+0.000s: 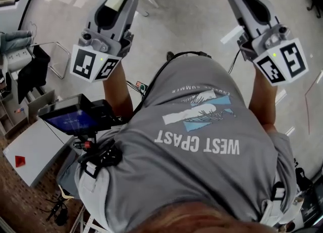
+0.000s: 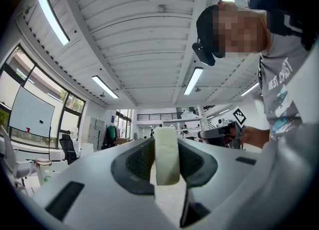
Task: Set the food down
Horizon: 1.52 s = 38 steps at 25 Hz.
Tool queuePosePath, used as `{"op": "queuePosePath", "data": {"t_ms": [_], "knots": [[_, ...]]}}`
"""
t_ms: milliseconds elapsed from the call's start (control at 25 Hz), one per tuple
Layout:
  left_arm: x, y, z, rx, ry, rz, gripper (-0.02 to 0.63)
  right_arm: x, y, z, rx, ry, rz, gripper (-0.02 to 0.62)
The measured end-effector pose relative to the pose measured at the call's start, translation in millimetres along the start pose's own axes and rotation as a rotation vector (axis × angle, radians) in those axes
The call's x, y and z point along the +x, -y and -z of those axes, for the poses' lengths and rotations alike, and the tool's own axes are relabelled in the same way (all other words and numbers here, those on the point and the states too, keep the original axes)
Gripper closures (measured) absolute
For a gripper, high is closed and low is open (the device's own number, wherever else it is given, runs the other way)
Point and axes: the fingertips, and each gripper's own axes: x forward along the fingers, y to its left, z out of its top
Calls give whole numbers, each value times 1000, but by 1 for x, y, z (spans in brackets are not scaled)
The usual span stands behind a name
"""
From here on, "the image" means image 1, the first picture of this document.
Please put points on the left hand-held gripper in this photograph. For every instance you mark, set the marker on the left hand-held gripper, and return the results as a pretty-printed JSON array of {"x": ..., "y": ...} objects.
[{"x": 94, "y": 50}]

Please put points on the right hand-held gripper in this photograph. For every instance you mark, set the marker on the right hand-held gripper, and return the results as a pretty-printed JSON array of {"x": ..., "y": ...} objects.
[{"x": 280, "y": 57}]

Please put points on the person's right forearm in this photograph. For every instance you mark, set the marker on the person's right forearm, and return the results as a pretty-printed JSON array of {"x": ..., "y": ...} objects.
[{"x": 262, "y": 100}]

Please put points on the person's left forearm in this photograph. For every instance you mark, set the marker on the person's left forearm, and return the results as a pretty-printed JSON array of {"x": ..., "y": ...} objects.
[{"x": 119, "y": 90}]

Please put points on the person's black shoe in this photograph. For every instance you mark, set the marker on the person's black shoe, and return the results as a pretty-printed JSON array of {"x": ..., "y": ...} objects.
[{"x": 170, "y": 56}]

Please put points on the green and red small object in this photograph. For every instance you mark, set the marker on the green and red small object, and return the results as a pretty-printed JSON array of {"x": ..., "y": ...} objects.
[{"x": 141, "y": 86}]

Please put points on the black cloth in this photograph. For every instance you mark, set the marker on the black cloth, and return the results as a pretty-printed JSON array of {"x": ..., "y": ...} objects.
[{"x": 32, "y": 75}]

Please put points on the white power strip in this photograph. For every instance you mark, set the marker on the white power strip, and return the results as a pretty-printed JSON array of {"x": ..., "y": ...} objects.
[{"x": 19, "y": 56}]

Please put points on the black tablet screen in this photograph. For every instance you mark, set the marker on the black tablet screen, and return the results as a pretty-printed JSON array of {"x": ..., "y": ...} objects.
[{"x": 68, "y": 119}]

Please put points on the white box with red triangle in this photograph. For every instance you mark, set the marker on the white box with red triangle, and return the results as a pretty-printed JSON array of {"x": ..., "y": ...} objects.
[{"x": 35, "y": 151}]

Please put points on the grey printed t-shirt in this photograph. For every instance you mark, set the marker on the grey printed t-shirt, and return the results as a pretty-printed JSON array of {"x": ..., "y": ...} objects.
[{"x": 191, "y": 166}]

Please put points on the metal frame chair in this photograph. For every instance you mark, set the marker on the metal frame chair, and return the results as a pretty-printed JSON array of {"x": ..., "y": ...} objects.
[{"x": 59, "y": 60}]

